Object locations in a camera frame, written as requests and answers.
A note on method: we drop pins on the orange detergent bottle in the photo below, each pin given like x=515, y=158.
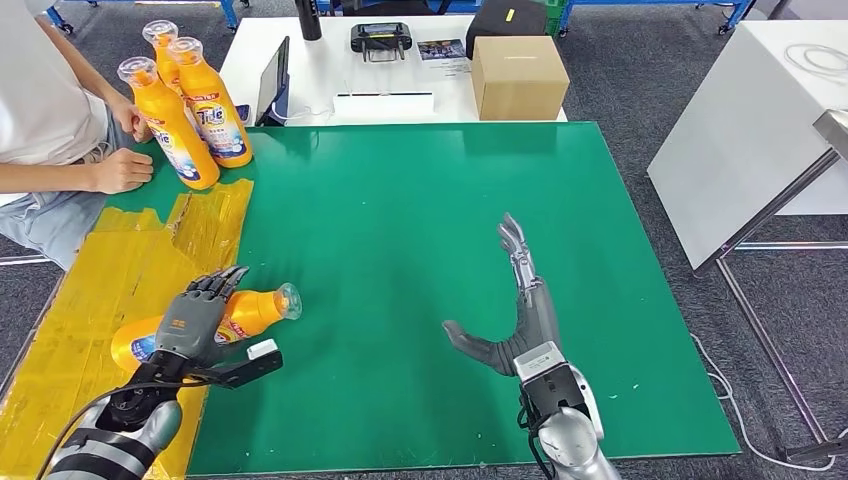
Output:
x=172, y=132
x=162, y=53
x=215, y=109
x=255, y=311

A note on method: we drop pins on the long white box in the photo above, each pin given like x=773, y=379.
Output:
x=383, y=106

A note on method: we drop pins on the black handheld controller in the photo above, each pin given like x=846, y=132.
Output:
x=381, y=35

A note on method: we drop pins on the dark tablet in cover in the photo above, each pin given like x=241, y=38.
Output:
x=273, y=83

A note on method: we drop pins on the white side table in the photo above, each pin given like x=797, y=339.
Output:
x=729, y=132

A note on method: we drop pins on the person's right forearm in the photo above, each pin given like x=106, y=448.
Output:
x=46, y=177

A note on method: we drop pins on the person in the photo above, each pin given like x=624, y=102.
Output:
x=40, y=99

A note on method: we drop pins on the person's right hand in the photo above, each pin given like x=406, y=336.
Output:
x=122, y=171

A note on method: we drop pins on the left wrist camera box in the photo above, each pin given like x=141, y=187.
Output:
x=248, y=364

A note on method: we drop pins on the brown cardboard box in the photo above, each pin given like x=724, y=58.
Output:
x=520, y=79

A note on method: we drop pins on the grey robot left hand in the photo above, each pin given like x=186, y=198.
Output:
x=189, y=324

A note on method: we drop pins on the person's left forearm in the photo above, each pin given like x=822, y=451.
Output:
x=76, y=63

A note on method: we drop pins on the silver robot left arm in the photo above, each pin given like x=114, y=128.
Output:
x=112, y=437

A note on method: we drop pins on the metal floor rail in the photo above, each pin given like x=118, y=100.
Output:
x=21, y=260

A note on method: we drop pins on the yellow taped cardboard sheet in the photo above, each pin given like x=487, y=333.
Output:
x=79, y=278

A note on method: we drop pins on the black smartphone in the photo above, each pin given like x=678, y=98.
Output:
x=244, y=114

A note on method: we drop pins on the black bag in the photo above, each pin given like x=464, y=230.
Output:
x=500, y=20

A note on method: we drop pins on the metal side table frame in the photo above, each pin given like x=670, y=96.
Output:
x=836, y=129

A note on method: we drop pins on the printed leaflet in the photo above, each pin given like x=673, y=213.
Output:
x=442, y=54

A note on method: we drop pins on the green plastic crate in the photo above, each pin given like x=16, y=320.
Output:
x=558, y=16

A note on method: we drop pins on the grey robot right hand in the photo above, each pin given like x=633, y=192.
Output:
x=536, y=324

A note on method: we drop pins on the black flask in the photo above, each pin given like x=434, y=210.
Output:
x=308, y=18

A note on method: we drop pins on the person's left hand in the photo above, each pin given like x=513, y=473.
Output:
x=129, y=118

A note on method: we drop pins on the blue metal rack frame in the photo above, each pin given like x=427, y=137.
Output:
x=230, y=12
x=737, y=13

